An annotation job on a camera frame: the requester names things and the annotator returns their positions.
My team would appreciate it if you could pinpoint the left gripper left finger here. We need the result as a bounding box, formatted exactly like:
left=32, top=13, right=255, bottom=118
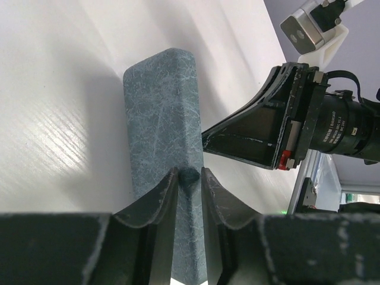
left=85, top=167, right=178, bottom=284

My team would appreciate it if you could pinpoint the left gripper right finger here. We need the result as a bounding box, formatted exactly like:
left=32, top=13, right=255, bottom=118
left=201, top=167, right=279, bottom=284

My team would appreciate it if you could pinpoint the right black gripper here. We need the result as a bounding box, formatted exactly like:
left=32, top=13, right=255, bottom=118
left=202, top=64, right=379, bottom=170

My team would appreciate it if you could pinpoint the blue glasses case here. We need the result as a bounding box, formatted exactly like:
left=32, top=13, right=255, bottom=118
left=123, top=48, right=207, bottom=284

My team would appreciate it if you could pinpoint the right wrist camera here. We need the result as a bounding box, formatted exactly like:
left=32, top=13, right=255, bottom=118
left=280, top=0, right=362, bottom=70

